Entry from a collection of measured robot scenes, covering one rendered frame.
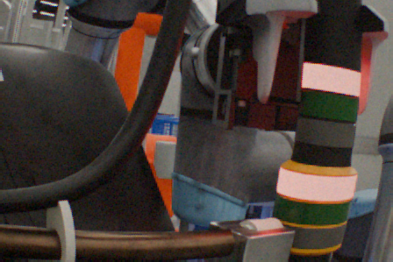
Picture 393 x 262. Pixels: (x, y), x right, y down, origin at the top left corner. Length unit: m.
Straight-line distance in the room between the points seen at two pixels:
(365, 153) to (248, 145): 1.67
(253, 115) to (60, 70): 0.12
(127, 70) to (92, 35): 3.51
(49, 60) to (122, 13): 0.47
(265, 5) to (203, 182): 0.28
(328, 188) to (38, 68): 0.18
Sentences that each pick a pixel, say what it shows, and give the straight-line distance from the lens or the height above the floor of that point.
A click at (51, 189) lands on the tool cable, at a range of 0.20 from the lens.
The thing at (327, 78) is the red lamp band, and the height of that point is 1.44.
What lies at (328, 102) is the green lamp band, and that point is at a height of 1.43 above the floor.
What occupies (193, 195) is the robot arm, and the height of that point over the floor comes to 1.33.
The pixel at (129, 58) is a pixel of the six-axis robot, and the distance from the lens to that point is 4.32.
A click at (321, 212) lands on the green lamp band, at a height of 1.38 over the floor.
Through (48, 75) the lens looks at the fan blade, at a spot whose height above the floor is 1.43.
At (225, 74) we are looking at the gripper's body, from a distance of 0.36.
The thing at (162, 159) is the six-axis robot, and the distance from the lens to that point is 4.13.
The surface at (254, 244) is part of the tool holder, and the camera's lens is 0.24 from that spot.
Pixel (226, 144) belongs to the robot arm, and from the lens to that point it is 0.51.
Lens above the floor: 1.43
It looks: 3 degrees down
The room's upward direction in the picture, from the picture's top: 7 degrees clockwise
